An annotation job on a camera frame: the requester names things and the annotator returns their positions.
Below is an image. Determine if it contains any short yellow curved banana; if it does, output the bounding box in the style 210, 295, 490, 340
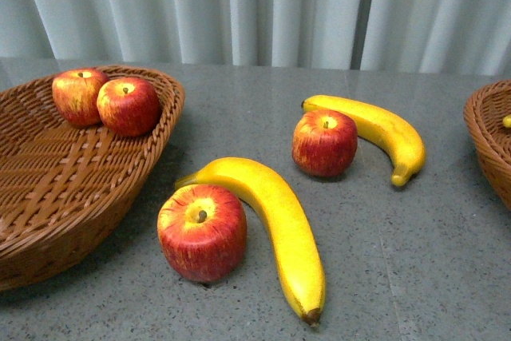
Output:
302, 95, 426, 187

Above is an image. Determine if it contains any red apple in basket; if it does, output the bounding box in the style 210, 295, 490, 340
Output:
97, 77, 161, 137

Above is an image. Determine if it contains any large red front apple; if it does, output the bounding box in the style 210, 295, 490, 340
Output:
157, 184, 248, 283

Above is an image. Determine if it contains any brown wicker basket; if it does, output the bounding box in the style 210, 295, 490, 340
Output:
1, 65, 185, 291
463, 80, 510, 208

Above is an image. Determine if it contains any white pleated curtain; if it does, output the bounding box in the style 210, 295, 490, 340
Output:
1, 0, 510, 76

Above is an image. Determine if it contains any long yellow front banana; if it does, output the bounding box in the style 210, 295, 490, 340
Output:
175, 157, 326, 327

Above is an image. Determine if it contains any right brown wicker basket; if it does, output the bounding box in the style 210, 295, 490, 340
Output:
463, 80, 510, 208

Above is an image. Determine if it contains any yellow banana in basket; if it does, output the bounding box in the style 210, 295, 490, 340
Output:
502, 115, 511, 129

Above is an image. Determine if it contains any left brown wicker basket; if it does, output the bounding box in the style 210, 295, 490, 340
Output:
1, 65, 185, 291

